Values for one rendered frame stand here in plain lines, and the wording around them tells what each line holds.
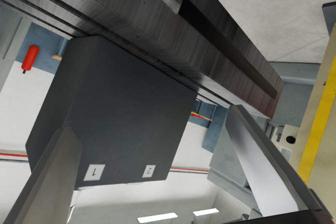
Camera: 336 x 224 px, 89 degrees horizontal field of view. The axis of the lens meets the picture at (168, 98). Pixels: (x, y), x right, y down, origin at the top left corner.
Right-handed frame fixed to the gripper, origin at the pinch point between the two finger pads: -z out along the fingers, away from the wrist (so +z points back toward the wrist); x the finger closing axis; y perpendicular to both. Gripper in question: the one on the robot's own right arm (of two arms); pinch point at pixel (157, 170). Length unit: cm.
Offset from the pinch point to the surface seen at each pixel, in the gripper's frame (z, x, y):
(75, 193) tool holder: -7.1, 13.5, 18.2
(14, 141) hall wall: -236, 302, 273
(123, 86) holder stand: -14.6, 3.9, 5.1
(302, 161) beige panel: -39, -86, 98
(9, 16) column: -47, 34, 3
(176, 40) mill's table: -11.5, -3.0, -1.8
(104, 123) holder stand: -11.1, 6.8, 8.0
